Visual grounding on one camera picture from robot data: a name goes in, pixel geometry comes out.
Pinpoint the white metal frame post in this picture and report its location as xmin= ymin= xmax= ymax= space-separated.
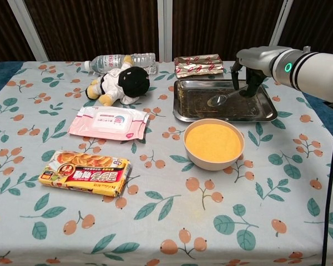
xmin=263 ymin=0 xmax=294 ymax=62
xmin=158 ymin=0 xmax=174 ymax=63
xmin=7 ymin=0 xmax=49 ymax=62

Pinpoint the yellow curry box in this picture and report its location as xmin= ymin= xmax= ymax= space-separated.
xmin=38 ymin=150 xmax=134 ymax=198

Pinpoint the floral patterned tablecloth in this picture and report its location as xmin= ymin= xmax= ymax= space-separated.
xmin=0 ymin=60 xmax=333 ymax=266

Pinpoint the beige bowl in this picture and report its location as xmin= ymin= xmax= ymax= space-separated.
xmin=183 ymin=119 xmax=245 ymax=171

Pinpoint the black cable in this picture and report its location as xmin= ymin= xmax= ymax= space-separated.
xmin=321 ymin=110 xmax=333 ymax=266

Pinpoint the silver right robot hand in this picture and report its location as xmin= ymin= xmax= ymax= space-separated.
xmin=229 ymin=46 xmax=291 ymax=98

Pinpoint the clear plastic water bottle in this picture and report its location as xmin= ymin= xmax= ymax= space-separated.
xmin=84 ymin=52 xmax=158 ymax=75

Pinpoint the stainless steel tray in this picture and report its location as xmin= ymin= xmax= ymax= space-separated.
xmin=173 ymin=79 xmax=279 ymax=123

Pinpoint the gold foil packet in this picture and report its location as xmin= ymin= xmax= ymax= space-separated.
xmin=173 ymin=53 xmax=225 ymax=79

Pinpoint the plush doll with black head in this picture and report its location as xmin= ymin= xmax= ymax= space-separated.
xmin=85 ymin=56 xmax=151 ymax=106

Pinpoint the pink wet wipes pack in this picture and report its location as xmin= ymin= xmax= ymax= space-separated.
xmin=68 ymin=106 xmax=150 ymax=142

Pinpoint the dark brown curtain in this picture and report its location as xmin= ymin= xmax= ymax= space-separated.
xmin=0 ymin=0 xmax=333 ymax=67

